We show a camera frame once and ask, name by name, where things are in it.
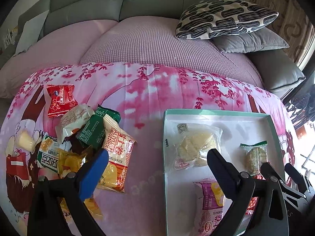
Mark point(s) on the pale green tray box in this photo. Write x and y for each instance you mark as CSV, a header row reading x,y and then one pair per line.
x,y
237,128

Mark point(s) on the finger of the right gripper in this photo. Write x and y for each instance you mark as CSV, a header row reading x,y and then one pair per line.
x,y
301,181

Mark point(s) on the green-topped biscuit packet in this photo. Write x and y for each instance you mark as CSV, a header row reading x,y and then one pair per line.
x,y
256,155

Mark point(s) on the yellow clear snack packet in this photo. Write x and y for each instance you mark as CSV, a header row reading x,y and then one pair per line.
x,y
72,162

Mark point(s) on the pink anime print blanket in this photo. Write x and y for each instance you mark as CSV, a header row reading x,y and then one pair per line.
x,y
140,93

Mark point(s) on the small red packet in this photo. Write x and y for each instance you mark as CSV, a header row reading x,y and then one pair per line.
x,y
253,201

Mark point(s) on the orange chips packet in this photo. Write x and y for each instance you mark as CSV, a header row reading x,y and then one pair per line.
x,y
119,145

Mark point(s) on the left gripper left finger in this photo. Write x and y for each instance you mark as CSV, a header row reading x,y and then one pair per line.
x,y
46,216

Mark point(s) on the patterned curtain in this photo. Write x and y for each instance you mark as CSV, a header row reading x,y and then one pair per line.
x,y
294,26

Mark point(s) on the cream snack packet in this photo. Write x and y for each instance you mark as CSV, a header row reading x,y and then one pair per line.
x,y
72,121

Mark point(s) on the black white patterned pillow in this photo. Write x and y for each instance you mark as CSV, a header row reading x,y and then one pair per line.
x,y
213,18

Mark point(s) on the red snack packet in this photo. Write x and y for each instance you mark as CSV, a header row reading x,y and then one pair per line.
x,y
62,99

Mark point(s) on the white green chinese packet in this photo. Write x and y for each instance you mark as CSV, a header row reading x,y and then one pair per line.
x,y
48,153

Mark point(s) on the pink textured sofa cover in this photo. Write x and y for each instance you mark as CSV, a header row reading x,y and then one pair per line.
x,y
138,39

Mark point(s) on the light grey small pillow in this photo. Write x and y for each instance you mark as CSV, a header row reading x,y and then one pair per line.
x,y
31,32

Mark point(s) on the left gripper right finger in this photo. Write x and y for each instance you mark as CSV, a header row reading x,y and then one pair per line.
x,y
270,214

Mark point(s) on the green snack packet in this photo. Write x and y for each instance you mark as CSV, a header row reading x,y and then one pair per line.
x,y
93,133

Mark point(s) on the grey cushion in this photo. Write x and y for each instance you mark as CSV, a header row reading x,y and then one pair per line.
x,y
261,40

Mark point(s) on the pink yellow snack packet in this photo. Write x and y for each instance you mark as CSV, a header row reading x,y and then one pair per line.
x,y
210,201

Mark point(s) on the grey sofa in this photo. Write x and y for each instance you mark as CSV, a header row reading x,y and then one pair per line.
x,y
278,72

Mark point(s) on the clear cracker packet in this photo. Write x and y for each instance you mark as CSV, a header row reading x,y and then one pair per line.
x,y
191,143

